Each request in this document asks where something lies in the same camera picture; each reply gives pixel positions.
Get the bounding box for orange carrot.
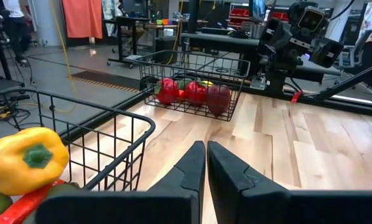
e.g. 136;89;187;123
0;179;66;224

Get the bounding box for black hazard striped floor mat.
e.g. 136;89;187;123
69;70;142;94

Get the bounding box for red storage bin rack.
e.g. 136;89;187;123
228;6;251;28

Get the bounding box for black diagonal strut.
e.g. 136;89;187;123
313;60;372;101

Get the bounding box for black wire basket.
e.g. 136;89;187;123
0;88;157;192
135;49;252;123

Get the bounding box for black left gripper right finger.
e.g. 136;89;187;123
207;140;372;224

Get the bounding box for black vertical pole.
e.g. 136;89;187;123
187;0;201;34

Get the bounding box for green avocado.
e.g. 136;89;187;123
177;78;193;91

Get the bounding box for red tomato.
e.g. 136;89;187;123
184;81;207;107

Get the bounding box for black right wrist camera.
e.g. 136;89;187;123
293;1;330;32

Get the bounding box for orange cloth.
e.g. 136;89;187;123
61;0;104;40

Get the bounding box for tangled floor cables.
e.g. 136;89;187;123
0;93;32;126

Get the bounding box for grey desk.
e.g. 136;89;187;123
181;32;342;85

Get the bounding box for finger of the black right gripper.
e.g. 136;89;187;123
259;17;294;49
309;37;345;68

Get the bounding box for black standing desk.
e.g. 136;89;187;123
106;16;181;68

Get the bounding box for black equipment box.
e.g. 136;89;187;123
154;36;178;65

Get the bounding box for black monitor stand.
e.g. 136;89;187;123
0;9;26;91

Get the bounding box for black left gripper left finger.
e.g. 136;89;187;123
35;140;207;224

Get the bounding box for red cable tie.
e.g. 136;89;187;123
291;90;303;105

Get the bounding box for grey office chair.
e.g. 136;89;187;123
337;29;372;71

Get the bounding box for dark green cucumber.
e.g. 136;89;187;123
22;182;81;224

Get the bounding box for dark red apple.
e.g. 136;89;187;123
205;85;232;117

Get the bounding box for yellow bell pepper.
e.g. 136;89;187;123
0;126;70;197

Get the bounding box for yellow cable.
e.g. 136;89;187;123
48;0;78;114

